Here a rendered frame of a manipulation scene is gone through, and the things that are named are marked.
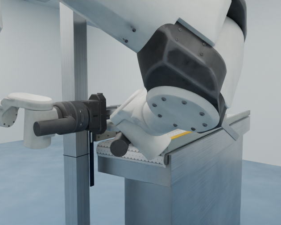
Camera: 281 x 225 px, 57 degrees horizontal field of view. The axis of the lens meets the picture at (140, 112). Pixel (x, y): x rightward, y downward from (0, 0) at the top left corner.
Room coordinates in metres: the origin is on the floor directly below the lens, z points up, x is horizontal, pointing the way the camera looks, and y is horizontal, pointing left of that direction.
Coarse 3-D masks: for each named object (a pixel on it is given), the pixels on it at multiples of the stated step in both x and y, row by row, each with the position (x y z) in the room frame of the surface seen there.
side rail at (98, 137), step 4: (104, 132) 0.91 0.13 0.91; (108, 132) 0.93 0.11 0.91; (112, 132) 0.95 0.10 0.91; (116, 132) 0.97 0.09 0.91; (96, 136) 0.87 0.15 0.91; (100, 136) 0.89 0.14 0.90; (104, 136) 0.91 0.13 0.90; (108, 136) 0.93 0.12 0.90; (112, 136) 0.95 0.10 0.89; (96, 140) 0.87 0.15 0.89; (100, 140) 0.89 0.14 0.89
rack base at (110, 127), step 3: (108, 120) 0.91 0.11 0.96; (108, 123) 0.82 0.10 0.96; (111, 123) 0.82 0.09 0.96; (108, 126) 0.81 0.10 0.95; (111, 126) 0.81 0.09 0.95; (114, 126) 0.80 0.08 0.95; (108, 129) 0.81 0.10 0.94; (111, 129) 0.81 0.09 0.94; (114, 129) 0.82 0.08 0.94; (117, 129) 0.81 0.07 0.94; (177, 129) 0.82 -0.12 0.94; (180, 129) 0.84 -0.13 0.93; (171, 132) 0.79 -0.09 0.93
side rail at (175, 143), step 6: (240, 114) 1.56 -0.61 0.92; (246, 114) 1.72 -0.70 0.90; (228, 120) 1.31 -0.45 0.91; (234, 120) 1.42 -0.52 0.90; (192, 132) 0.89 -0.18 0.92; (210, 132) 1.06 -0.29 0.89; (180, 138) 0.80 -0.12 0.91; (186, 138) 0.84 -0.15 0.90; (192, 138) 0.89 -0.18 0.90; (174, 144) 0.76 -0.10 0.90; (180, 144) 0.80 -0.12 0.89; (168, 150) 0.73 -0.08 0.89
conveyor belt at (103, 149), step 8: (104, 144) 0.86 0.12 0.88; (184, 144) 0.87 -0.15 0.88; (96, 152) 0.87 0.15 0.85; (104, 152) 0.85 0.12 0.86; (128, 152) 0.80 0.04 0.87; (136, 152) 0.78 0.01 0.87; (168, 152) 0.77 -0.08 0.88; (128, 160) 0.80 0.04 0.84; (136, 160) 0.78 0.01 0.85; (144, 160) 0.77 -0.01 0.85; (152, 160) 0.75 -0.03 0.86; (160, 160) 0.74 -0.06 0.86
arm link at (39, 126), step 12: (60, 108) 0.66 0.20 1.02; (72, 108) 0.67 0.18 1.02; (24, 120) 0.62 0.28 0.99; (36, 120) 0.61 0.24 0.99; (48, 120) 0.60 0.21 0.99; (60, 120) 0.62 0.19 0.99; (72, 120) 0.64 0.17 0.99; (24, 132) 0.62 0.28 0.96; (36, 132) 0.58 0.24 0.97; (48, 132) 0.59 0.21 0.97; (60, 132) 0.62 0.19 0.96; (24, 144) 0.62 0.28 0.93; (36, 144) 0.62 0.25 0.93; (48, 144) 0.64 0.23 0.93
